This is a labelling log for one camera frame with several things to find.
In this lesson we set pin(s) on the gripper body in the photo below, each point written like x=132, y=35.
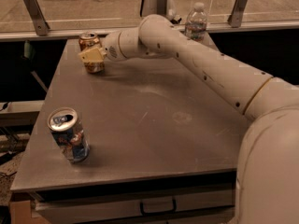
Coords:
x=111, y=48

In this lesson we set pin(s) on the orange soda can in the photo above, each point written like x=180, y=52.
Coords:
x=87, y=40

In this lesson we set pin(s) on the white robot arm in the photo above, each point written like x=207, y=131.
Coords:
x=267, y=181

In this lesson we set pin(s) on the blue soda can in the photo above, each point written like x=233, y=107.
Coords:
x=67, y=130

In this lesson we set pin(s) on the clear plastic water bottle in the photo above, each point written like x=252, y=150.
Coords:
x=195, y=25

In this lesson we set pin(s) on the grey table drawer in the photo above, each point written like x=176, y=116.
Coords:
x=205, y=204

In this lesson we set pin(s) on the metal window rail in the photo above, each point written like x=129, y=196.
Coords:
x=246, y=26

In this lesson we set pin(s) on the left metal rail bracket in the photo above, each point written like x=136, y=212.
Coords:
x=36, y=15

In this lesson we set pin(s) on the metal rail bracket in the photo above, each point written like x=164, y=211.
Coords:
x=36, y=15
x=235, y=19
x=161, y=7

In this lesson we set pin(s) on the middle metal rail bracket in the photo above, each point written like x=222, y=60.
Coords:
x=161, y=7

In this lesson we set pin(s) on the right metal rail bracket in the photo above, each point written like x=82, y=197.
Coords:
x=235, y=19

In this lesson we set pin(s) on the black drawer handle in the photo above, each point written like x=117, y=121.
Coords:
x=158, y=206

